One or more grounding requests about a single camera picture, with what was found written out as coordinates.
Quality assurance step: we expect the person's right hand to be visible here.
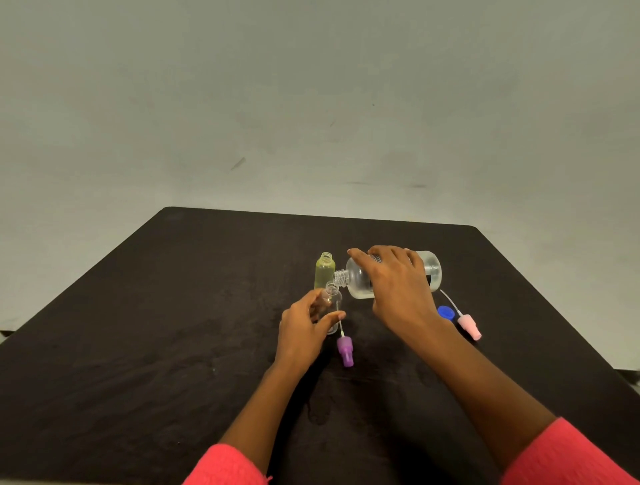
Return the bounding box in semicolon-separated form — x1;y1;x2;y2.
347;245;443;336

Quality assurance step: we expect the person's left hand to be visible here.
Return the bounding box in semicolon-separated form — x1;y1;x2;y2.
274;288;347;368

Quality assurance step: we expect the small clear spray bottle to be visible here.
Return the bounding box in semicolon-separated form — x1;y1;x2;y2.
317;281;344;335

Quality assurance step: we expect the large clear plastic bottle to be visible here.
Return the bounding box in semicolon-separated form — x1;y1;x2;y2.
332;250;443;300

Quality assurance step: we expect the person's left forearm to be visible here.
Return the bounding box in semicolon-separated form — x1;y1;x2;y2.
183;359;313;485

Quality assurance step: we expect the person's right forearm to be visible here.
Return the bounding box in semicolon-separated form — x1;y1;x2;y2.
400;316;639;485

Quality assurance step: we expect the purple spray pump cap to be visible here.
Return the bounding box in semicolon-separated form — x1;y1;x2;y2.
335;301;355;368

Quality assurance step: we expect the black table cloth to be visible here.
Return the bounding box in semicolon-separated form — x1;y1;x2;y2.
0;206;640;485

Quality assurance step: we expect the small yellow spray bottle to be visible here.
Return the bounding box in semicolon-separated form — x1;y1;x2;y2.
314;252;337;290

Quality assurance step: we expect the pink spray pump cap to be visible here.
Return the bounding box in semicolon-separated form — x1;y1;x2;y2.
439;289;483;342

